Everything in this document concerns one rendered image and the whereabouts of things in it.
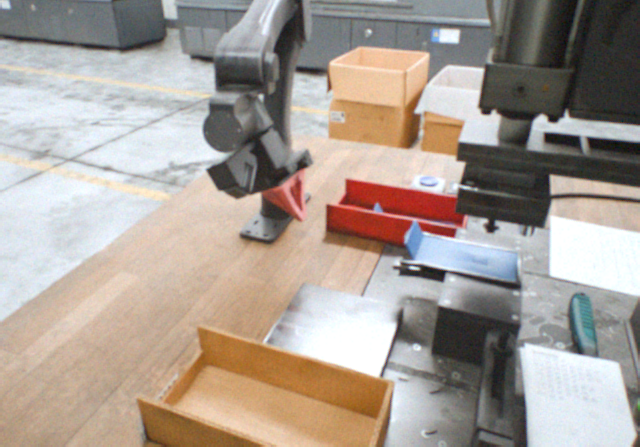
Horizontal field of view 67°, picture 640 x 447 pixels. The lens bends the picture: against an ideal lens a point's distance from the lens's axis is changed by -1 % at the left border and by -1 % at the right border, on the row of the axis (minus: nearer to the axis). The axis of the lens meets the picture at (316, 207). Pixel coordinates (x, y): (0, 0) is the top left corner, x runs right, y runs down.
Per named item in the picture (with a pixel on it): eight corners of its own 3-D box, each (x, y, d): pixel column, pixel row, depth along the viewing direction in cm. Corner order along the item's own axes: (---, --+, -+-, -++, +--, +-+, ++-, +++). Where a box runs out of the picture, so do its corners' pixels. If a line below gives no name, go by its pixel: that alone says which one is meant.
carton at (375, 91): (352, 124, 367) (355, 45, 338) (423, 135, 347) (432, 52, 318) (319, 152, 320) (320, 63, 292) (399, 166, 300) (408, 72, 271)
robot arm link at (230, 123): (258, 155, 63) (255, 60, 59) (196, 150, 65) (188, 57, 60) (279, 133, 74) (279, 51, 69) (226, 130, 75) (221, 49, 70)
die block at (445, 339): (450, 270, 82) (456, 232, 78) (513, 283, 78) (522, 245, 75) (430, 353, 65) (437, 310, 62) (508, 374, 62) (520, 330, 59)
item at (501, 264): (411, 235, 75) (413, 219, 74) (516, 255, 71) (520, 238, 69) (402, 260, 70) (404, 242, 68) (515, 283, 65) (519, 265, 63)
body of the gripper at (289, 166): (293, 176, 69) (268, 129, 67) (245, 192, 75) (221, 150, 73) (314, 157, 74) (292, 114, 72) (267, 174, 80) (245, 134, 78)
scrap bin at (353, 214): (345, 202, 102) (345, 177, 99) (466, 225, 94) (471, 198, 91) (325, 231, 92) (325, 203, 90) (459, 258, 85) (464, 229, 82)
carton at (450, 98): (435, 131, 354) (443, 61, 329) (521, 145, 331) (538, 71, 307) (408, 167, 299) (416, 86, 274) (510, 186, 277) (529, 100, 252)
